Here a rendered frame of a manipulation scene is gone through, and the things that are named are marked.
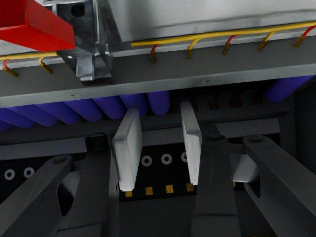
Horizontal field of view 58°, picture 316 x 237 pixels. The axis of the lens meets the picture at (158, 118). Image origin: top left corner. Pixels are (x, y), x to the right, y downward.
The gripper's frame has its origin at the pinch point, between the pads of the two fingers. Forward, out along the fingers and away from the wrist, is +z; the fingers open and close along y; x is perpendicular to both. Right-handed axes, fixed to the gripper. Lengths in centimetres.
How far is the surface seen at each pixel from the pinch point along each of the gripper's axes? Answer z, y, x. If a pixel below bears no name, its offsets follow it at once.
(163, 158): 9.8, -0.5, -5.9
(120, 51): -0.4, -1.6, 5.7
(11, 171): 9.4, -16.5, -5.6
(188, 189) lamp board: 8.0, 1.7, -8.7
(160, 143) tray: 10.1, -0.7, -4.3
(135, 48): -0.4, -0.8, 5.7
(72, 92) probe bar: -0.6, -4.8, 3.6
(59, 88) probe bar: -0.8, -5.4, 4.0
